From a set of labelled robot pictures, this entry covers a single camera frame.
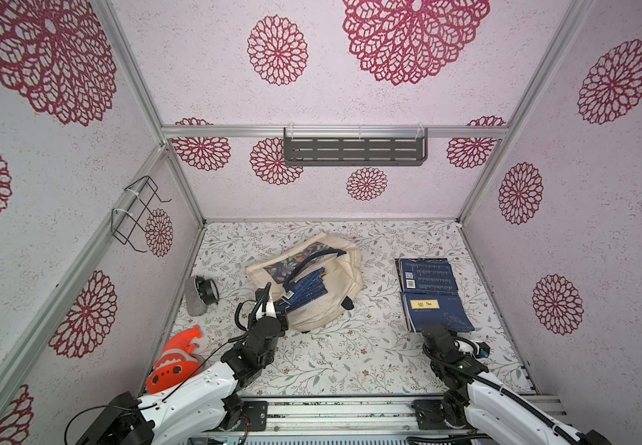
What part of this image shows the cream canvas tote bag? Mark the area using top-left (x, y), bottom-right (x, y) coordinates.
top-left (245, 233), bottom-right (364, 332)

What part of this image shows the blue book with barcode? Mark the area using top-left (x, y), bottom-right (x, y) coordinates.
top-left (394, 258), bottom-right (458, 294)

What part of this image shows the black wire wall rack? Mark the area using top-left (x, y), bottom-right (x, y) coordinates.
top-left (109, 175), bottom-right (174, 257)

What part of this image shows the red toy figure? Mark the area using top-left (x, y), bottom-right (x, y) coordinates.
top-left (146, 326), bottom-right (207, 394)

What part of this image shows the stack of blue books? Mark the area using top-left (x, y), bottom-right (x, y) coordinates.
top-left (278, 268), bottom-right (328, 313)

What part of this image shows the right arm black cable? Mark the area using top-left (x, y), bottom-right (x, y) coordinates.
top-left (406, 333), bottom-right (584, 445)

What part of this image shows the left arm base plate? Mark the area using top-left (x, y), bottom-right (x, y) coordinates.
top-left (213, 399), bottom-right (269, 432)

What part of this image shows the grey slotted wall shelf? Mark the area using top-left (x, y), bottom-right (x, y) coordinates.
top-left (282, 128), bottom-right (428, 167)

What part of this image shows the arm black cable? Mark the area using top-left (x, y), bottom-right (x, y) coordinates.
top-left (63, 333), bottom-right (239, 445)
top-left (406, 333), bottom-right (584, 445)

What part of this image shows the blue book yellow label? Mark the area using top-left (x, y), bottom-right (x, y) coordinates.
top-left (401, 292), bottom-right (475, 333)

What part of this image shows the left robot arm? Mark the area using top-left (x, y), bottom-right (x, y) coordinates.
top-left (72, 283), bottom-right (289, 444)

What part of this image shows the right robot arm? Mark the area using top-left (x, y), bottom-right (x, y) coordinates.
top-left (413, 324), bottom-right (610, 444)

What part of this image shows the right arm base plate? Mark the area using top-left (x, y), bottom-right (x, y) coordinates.
top-left (411, 398), bottom-right (467, 430)

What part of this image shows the aluminium rail frame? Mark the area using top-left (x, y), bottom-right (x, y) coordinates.
top-left (153, 393), bottom-right (575, 445)

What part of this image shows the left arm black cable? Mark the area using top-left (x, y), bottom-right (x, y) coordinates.
top-left (63, 333), bottom-right (239, 445)

